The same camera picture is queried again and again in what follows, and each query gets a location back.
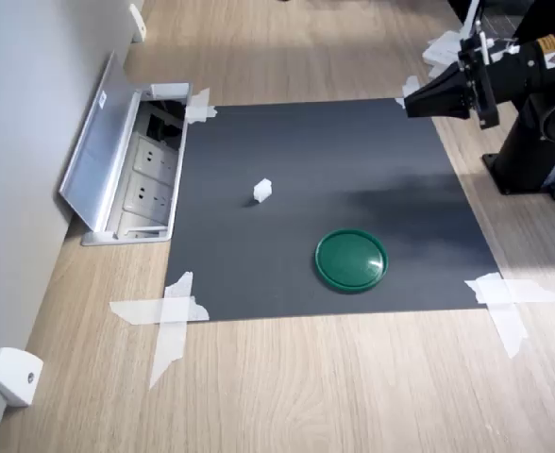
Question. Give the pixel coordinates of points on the small white plastic terminal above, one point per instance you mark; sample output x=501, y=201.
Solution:
x=262, y=189

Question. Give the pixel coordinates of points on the round green lid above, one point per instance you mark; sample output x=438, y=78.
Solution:
x=351, y=260

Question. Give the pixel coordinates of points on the white tape strip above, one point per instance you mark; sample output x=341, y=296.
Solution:
x=155, y=311
x=518, y=290
x=410, y=86
x=201, y=109
x=400, y=102
x=506, y=325
x=170, y=340

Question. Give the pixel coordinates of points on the dark grey mat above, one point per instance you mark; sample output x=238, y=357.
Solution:
x=306, y=156

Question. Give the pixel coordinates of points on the white power socket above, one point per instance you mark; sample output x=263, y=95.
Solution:
x=146, y=194
x=155, y=158

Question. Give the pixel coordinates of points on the grey partition panel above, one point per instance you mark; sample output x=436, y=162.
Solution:
x=13, y=141

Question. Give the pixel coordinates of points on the white stand bracket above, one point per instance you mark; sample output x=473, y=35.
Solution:
x=442, y=52

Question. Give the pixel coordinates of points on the white partition bracket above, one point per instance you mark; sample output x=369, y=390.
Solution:
x=137, y=23

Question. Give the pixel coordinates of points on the white corner bracket with screw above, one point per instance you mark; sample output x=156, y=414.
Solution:
x=17, y=376

